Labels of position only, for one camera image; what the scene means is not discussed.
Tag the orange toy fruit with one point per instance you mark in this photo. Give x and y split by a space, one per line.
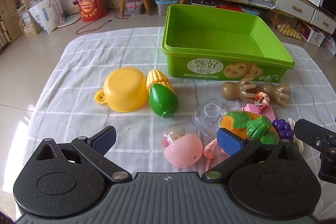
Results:
228 123

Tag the toy corn cob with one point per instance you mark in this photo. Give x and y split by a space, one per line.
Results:
162 99

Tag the pink capsule ball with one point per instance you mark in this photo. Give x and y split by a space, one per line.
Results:
183 150

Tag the clear storage bin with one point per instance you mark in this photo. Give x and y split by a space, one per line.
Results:
134 6

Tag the blue and white carton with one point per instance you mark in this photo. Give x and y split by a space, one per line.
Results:
331 45

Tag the green toy vegetable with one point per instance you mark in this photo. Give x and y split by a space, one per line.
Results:
258 125

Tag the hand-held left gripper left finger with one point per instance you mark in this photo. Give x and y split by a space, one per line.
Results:
105 139

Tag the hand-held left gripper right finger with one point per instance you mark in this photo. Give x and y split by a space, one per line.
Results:
231 142

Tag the red printed bag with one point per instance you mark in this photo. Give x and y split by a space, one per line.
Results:
90 2

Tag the beige hand-shaped toy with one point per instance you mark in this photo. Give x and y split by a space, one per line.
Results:
273 91
229 90

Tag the yellow toy pot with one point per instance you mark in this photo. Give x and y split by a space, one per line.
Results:
123 92

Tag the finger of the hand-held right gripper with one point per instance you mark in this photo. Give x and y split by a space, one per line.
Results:
311 132

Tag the small pink box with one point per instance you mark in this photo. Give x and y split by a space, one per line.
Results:
249 109

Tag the blue-lidded storage bin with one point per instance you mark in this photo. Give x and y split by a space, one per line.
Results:
165 5

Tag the green plastic box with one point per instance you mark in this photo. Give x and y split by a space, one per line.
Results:
210 64

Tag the red and white carton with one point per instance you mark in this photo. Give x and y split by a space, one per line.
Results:
311 32

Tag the long wooden console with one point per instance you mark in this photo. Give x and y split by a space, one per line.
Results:
294 5

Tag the small red-haired figurine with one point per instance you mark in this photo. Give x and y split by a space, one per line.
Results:
261 101

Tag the white plastic bag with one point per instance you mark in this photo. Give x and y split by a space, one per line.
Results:
46 12

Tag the clear contact lens case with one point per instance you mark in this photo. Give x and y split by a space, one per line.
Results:
207 113

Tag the pink plastic toy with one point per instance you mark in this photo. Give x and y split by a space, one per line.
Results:
211 151

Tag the purple toy grapes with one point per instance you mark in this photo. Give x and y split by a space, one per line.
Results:
282 127

